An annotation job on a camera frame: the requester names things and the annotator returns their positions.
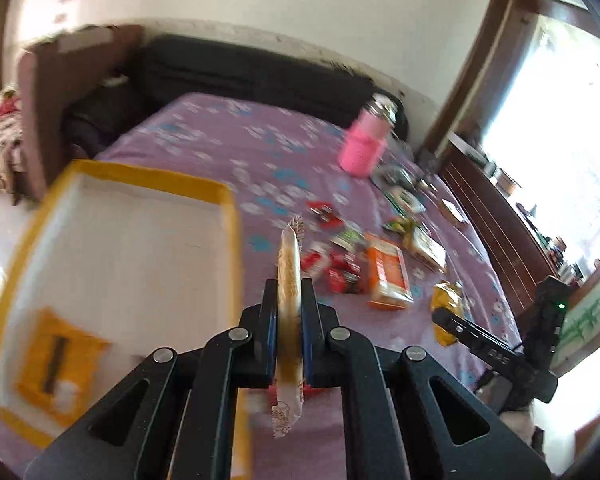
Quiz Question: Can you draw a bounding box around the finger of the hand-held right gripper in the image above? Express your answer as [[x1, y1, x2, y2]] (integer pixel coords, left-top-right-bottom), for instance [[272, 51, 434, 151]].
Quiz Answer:
[[431, 308, 523, 363]]

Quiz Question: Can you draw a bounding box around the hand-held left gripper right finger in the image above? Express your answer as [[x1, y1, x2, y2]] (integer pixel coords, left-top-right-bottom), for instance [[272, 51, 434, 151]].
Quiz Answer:
[[301, 277, 552, 480]]

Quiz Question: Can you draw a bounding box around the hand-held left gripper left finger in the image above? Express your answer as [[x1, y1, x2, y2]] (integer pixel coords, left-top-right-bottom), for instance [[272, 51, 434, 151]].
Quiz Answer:
[[24, 279, 279, 480]]

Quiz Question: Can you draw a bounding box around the beige stick snack packet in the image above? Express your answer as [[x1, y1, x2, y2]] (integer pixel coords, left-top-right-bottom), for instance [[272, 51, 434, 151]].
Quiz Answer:
[[271, 215, 307, 441]]

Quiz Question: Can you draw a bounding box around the red and white snack packet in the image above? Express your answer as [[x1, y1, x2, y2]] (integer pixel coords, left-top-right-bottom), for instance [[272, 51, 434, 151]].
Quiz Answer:
[[300, 242, 333, 278]]

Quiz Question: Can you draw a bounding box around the orange snack packet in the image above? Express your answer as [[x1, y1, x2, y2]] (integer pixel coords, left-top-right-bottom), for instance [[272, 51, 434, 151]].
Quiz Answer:
[[364, 232, 415, 311]]

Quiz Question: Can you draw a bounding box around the yellow cardboard box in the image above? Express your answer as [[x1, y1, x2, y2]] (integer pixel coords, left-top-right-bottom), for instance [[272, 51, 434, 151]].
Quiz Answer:
[[0, 159, 253, 480]]

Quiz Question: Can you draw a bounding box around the green print cloth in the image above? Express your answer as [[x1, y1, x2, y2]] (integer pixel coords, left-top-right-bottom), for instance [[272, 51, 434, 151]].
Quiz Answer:
[[555, 270, 600, 376]]

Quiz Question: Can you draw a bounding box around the brown wooden dresser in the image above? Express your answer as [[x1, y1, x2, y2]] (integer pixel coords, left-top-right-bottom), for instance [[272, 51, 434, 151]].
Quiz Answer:
[[437, 145, 556, 321]]

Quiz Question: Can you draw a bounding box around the red candy packet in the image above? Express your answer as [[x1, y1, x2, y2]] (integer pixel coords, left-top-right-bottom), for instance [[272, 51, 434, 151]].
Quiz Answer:
[[306, 200, 343, 228]]

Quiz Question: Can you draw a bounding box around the small tan box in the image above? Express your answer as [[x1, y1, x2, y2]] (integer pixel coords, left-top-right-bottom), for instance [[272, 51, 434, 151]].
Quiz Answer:
[[439, 199, 468, 228]]

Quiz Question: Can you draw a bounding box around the yellow green snack packet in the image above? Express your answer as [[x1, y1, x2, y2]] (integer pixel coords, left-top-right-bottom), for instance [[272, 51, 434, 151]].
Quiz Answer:
[[382, 217, 418, 236]]

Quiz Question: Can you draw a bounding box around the green and white packet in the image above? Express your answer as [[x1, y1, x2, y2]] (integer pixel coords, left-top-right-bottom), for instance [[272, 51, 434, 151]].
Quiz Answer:
[[385, 187, 426, 213]]

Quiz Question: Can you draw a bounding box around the dark silver packet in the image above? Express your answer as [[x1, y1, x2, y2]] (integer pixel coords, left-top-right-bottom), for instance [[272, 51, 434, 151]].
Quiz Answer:
[[372, 165, 413, 188]]

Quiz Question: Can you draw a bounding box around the pink sleeved bottle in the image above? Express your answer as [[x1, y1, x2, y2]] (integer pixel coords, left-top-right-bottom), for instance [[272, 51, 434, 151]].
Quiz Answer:
[[337, 94, 398, 177]]

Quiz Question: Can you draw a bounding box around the bright window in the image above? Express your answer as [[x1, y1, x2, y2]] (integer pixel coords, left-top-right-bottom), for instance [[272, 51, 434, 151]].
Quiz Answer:
[[480, 15, 600, 281]]

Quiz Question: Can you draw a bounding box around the flat yellow packet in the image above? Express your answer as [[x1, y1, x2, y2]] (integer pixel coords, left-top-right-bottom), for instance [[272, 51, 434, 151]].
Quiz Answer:
[[16, 307, 112, 413]]

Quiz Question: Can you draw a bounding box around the black sofa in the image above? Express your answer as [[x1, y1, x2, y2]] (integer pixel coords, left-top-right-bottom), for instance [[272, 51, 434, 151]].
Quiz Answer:
[[62, 35, 410, 161]]

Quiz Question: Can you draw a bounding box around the brown armchair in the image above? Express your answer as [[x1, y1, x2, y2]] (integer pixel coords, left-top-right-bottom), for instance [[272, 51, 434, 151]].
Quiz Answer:
[[17, 25, 146, 201]]

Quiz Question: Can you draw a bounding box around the brown wooden door frame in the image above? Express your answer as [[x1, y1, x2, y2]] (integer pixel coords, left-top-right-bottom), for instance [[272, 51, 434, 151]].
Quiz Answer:
[[420, 0, 591, 161]]

